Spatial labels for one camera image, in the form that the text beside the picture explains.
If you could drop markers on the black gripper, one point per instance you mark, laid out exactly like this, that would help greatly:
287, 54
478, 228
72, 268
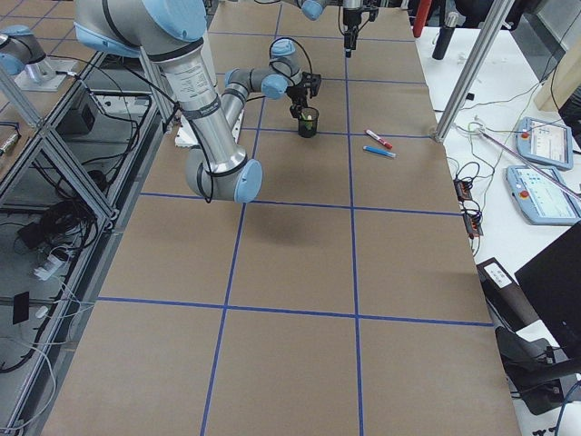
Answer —
297, 95
350, 17

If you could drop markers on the black mesh pen cup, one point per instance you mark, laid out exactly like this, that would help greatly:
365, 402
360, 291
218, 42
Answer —
310, 128

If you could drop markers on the red marker pen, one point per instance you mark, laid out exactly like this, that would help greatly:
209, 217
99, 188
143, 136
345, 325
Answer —
379, 139

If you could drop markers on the blue marker pen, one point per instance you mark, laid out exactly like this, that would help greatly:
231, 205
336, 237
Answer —
377, 151

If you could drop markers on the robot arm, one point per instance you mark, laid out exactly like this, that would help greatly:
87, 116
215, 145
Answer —
314, 9
171, 33

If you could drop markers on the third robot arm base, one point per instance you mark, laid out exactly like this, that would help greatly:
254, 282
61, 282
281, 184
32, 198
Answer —
19, 49

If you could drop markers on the red cylinder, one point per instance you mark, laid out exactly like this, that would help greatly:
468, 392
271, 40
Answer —
421, 17

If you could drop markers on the black water bottle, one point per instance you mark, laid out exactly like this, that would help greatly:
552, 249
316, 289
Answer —
445, 34

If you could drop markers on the upper teach pendant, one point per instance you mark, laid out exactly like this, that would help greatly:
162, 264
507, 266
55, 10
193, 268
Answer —
545, 142

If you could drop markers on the teach pendant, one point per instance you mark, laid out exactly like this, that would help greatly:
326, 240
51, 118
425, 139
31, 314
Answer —
545, 142
539, 200

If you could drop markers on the lower teach pendant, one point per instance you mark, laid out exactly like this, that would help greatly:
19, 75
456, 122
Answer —
539, 200

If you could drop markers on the black monitor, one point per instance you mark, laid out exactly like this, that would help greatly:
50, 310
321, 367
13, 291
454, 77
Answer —
551, 283

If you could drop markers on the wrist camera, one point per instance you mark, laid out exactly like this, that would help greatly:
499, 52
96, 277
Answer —
311, 83

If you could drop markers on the aluminium frame post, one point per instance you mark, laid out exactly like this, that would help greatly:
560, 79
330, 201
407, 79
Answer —
477, 56

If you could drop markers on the aluminium frame rack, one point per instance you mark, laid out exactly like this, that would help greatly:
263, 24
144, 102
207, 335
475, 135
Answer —
71, 167

